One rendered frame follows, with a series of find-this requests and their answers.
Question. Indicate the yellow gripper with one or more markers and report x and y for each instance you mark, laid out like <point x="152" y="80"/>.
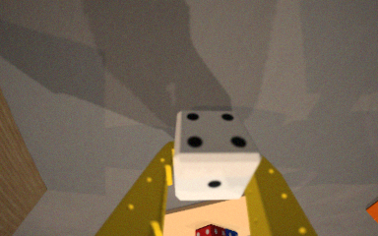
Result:
<point x="272" y="208"/>

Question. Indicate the peach flat mat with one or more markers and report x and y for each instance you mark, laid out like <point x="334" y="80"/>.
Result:
<point x="229" y="214"/>

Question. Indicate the orange digital multimeter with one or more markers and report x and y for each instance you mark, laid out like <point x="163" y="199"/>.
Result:
<point x="373" y="211"/>

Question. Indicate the red die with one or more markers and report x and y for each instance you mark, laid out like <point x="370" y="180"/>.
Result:
<point x="210" y="230"/>

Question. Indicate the blue die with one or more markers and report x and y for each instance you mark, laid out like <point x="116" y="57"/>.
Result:
<point x="230" y="232"/>

